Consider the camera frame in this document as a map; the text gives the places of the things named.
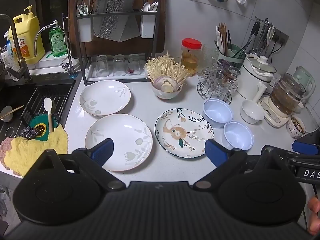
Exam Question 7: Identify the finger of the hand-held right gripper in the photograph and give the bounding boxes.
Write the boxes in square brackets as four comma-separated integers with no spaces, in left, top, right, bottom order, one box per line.
[291,133,320,157]

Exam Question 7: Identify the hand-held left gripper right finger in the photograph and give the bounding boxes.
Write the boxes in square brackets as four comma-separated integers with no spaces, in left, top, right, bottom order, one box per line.
[194,139,294,191]

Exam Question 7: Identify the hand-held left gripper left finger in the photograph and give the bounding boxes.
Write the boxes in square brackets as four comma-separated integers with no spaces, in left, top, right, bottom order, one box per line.
[32,138,126,192]

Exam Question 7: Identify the white leaf print plate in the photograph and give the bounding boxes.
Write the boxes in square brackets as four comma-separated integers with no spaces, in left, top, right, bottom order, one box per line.
[79,80,132,117]
[85,114,153,172]

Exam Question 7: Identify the light blue bowl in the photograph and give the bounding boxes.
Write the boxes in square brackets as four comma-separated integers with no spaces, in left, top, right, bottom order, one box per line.
[202,99,234,128]
[223,121,255,151]

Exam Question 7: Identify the floral bear print plate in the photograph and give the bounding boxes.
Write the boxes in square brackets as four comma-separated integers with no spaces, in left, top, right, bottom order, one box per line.
[154,108,215,158]

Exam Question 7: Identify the plain white bowl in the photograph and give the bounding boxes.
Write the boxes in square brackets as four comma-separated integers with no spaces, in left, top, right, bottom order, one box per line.
[240,99,265,124]

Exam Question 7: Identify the person's right hand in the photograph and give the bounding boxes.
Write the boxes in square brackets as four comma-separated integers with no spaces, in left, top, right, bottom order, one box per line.
[307,196,320,235]

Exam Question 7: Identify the patterned bowl of grains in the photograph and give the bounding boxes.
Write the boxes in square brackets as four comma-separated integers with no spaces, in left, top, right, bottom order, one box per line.
[287,114,306,139]

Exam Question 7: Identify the glass kettle on cream base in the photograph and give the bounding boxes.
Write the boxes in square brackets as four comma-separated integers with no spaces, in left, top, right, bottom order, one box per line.
[257,72,307,127]

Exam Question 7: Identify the green avocado shaped mat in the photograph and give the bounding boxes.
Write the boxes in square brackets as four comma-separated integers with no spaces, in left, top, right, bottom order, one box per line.
[27,115,62,140]

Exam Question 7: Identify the pale green kettle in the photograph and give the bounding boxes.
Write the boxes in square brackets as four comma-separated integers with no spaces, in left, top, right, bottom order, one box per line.
[292,66,315,105]

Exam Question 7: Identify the yellow dish cloth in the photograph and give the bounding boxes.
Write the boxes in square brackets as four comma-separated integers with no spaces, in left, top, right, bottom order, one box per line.
[0,125,69,177]

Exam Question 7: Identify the white silicone spatula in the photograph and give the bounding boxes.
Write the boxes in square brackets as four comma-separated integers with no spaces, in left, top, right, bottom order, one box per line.
[44,97,54,133]

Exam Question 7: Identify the white bowl with brown rim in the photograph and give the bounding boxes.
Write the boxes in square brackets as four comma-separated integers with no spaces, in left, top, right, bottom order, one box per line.
[151,80,183,100]

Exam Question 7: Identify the steel wool scrubber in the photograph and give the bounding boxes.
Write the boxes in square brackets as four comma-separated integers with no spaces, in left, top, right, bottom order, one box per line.
[19,127,38,140]

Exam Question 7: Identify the white drip tray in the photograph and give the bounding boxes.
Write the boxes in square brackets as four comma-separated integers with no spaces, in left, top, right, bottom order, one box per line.
[86,60,148,82]

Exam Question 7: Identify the set of glass cups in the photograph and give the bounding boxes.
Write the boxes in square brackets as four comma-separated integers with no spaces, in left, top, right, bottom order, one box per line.
[199,60,242,99]

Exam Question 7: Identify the clear drinking glass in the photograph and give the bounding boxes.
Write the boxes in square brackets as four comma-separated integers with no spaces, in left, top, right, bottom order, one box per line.
[112,54,126,76]
[128,54,142,75]
[96,55,110,77]

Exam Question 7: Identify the purple onion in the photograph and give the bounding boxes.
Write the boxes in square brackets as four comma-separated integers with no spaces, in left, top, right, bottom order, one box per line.
[153,76,178,92]

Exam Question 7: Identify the green utensil holder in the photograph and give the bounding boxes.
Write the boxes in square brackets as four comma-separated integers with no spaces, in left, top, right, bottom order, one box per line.
[217,44,247,68]

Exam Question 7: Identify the black kitchen sink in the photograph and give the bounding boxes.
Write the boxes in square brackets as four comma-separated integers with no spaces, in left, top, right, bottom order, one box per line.
[0,79,77,143]

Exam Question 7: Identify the black dish rack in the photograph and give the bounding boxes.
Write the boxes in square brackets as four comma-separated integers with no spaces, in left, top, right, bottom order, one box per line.
[67,0,161,86]

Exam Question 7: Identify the red lid plastic jar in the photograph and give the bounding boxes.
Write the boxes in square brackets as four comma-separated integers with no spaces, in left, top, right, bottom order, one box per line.
[180,38,202,75]

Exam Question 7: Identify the dark bowl with chopsticks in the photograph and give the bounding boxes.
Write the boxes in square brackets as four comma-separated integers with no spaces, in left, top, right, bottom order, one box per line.
[0,104,24,123]

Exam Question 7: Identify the wooden cutting board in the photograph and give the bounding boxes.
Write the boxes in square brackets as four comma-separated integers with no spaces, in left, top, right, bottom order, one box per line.
[68,0,167,58]

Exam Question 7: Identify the bundle of chopsticks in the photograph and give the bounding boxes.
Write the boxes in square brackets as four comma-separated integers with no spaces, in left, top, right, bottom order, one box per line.
[215,22,234,55]

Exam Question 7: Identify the green dish soap bottle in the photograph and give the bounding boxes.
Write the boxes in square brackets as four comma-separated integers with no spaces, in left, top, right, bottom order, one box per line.
[49,20,68,58]

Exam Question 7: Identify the hanging metal utensils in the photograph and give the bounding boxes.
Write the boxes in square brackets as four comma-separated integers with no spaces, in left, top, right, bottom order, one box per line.
[240,17,277,58]

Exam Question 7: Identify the white cutlery holder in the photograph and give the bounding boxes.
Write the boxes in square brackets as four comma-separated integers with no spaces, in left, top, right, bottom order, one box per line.
[140,11,155,39]
[77,15,92,42]

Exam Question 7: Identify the dark metal faucet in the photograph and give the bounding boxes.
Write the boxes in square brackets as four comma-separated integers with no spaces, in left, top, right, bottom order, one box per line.
[0,14,32,82]

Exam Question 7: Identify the steel cleaver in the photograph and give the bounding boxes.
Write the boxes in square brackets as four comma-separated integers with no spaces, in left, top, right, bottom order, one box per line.
[92,0,140,43]

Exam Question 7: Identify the chrome faucet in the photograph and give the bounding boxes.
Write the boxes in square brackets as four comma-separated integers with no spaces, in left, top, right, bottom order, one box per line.
[34,24,76,77]

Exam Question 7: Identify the yellow detergent bottle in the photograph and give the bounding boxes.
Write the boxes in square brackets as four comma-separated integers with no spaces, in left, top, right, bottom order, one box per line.
[9,5,45,65]

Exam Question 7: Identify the white ceramic spoon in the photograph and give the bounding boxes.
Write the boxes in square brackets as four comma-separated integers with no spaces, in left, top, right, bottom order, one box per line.
[142,2,159,12]
[77,4,92,15]

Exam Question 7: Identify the wire cup rack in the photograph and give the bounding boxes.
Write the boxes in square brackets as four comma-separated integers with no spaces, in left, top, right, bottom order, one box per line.
[197,66,238,103]

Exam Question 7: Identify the dark wall socket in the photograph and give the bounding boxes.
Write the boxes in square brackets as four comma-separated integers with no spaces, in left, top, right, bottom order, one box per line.
[271,29,289,46]

